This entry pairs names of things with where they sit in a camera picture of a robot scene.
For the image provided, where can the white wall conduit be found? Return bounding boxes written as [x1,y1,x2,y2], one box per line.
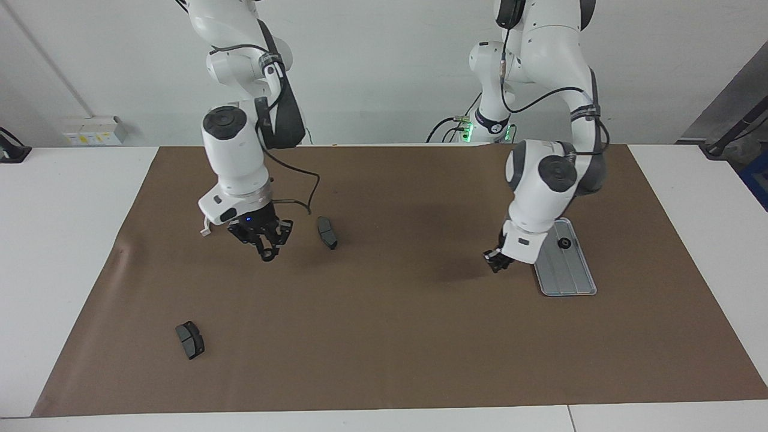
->
[7,0,95,119]

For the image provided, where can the brown table mat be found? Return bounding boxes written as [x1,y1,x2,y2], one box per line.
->
[31,143,768,418]

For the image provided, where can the dark grey slanted panel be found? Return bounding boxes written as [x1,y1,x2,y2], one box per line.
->
[678,42,768,145]

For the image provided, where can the black base cable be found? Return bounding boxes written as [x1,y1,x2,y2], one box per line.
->
[426,116,475,143]

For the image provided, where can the black stand pole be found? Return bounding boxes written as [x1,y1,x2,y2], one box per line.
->
[701,96,768,160]

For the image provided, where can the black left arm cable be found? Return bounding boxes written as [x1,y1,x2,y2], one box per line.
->
[500,24,611,157]

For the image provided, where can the blue crate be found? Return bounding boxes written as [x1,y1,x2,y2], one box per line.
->
[739,150,768,212]

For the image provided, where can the silver metal tray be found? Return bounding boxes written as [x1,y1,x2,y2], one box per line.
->
[533,218,598,297]

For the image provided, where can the white wall socket box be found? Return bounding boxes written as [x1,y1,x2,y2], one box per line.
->
[62,116,128,147]

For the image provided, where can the long grey brake pad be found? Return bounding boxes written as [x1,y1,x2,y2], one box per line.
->
[316,216,338,251]

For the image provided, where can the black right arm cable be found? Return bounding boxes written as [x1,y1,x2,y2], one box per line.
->
[207,42,320,215]

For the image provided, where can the short grey brake pad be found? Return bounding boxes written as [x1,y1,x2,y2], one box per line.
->
[175,321,205,361]

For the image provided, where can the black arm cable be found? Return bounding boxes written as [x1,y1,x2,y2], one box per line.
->
[500,24,611,157]
[207,42,320,215]

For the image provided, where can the black clamp base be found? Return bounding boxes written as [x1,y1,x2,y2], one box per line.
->
[0,127,32,164]

